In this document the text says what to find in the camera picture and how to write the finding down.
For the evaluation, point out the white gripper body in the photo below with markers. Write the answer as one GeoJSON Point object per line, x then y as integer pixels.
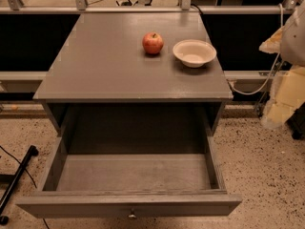
{"type": "Point", "coordinates": [294, 43]}

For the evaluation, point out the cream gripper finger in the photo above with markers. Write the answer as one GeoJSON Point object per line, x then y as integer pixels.
{"type": "Point", "coordinates": [287, 94]}
{"type": "Point", "coordinates": [272, 44]}

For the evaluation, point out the red apple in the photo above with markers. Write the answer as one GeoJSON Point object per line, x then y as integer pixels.
{"type": "Point", "coordinates": [152, 43]}

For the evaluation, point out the metal drawer knob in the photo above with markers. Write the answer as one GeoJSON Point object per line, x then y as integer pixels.
{"type": "Point", "coordinates": [132, 215]}

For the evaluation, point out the open grey top drawer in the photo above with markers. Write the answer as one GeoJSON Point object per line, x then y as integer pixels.
{"type": "Point", "coordinates": [76, 185]}

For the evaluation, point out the white paper bowl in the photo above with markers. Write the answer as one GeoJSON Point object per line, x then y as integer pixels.
{"type": "Point", "coordinates": [194, 53]}

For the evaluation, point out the grey cabinet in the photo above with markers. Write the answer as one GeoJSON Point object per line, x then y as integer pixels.
{"type": "Point", "coordinates": [105, 62]}

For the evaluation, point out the black stand leg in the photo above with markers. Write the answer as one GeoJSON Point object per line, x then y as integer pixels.
{"type": "Point", "coordinates": [12, 180]}

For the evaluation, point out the metal frame rail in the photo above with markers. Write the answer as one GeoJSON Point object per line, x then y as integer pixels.
{"type": "Point", "coordinates": [152, 4]}

